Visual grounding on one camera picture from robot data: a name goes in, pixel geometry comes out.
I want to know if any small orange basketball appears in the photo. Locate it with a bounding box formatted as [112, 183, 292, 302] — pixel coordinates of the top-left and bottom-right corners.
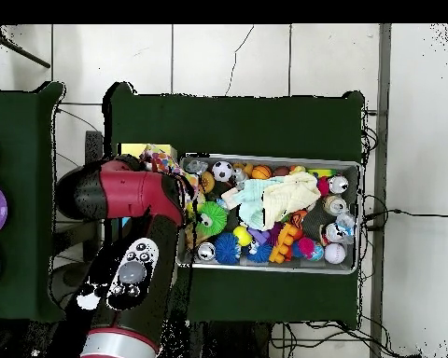
[250, 164, 273, 182]

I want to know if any small soccer ball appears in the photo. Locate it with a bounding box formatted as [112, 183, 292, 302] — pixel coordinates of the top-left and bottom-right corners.
[211, 159, 235, 183]

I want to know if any black tripod leg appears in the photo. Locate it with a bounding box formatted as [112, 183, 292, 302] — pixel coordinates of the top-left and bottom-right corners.
[0, 25, 51, 69]

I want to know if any colourful butterfly print cloth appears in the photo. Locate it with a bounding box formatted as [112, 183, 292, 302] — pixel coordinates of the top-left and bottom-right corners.
[139, 144, 206, 210]

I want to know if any wooden box with three holes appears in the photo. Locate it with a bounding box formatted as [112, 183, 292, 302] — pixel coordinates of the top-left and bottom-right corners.
[118, 143, 179, 230]

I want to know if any dark green side table cloth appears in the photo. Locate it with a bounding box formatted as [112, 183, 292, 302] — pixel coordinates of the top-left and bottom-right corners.
[0, 80, 70, 323]

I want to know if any light blue cloth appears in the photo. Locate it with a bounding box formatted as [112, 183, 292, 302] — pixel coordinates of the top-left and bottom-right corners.
[231, 177, 281, 230]

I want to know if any blue spiky ball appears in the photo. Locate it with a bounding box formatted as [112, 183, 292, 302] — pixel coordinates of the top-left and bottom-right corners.
[213, 232, 243, 266]

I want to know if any black floor cable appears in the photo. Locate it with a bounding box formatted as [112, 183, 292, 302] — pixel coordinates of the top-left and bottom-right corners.
[359, 208, 448, 230]

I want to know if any green spiky ball with eyes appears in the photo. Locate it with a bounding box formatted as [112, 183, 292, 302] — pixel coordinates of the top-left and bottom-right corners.
[195, 200, 229, 237]

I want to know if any cream waffle cloth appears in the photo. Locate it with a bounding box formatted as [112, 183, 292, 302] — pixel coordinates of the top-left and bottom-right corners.
[262, 172, 321, 230]

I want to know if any white baseball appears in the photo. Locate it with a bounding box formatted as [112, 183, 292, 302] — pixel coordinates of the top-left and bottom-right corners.
[323, 242, 347, 265]

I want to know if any shallow clear plastic bin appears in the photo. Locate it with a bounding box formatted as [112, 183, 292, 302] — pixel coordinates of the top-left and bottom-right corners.
[176, 151, 362, 276]

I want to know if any grey toy robot figure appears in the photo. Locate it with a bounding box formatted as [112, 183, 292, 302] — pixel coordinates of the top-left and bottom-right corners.
[231, 166, 249, 186]

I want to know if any black upright stand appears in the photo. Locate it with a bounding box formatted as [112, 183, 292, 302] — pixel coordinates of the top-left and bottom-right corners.
[83, 130, 105, 165]

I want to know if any orange ball with holes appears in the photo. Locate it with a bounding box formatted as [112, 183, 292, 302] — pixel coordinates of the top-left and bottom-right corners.
[201, 171, 217, 194]

